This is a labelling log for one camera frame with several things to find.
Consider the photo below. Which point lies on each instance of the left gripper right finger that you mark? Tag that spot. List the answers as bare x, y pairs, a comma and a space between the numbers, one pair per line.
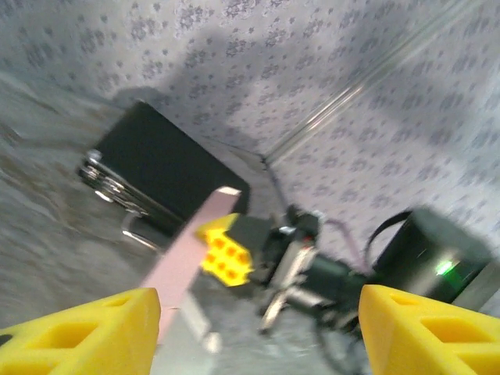
429, 340

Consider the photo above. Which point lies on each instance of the black case with metal clasps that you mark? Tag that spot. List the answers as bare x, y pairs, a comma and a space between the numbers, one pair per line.
156, 164

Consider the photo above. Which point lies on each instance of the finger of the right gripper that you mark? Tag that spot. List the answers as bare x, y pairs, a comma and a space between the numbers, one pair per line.
226, 258

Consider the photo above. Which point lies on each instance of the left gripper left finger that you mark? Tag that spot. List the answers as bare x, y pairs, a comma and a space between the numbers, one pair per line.
78, 336

